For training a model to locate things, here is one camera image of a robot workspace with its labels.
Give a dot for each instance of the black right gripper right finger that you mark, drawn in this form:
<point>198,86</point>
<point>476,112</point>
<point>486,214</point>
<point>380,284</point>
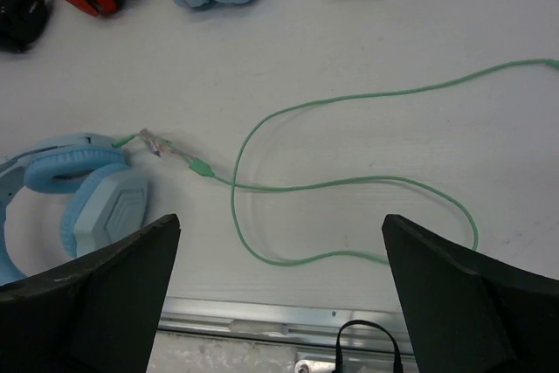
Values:
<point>466,312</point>

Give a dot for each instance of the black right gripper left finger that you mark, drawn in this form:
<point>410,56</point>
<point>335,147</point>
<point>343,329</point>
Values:
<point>96,313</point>

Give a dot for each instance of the light blue gaming headphones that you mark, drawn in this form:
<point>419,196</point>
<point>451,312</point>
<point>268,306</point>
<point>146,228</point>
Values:
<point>109,197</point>

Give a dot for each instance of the aluminium table edge rail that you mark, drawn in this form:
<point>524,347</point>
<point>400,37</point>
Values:
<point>366,336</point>

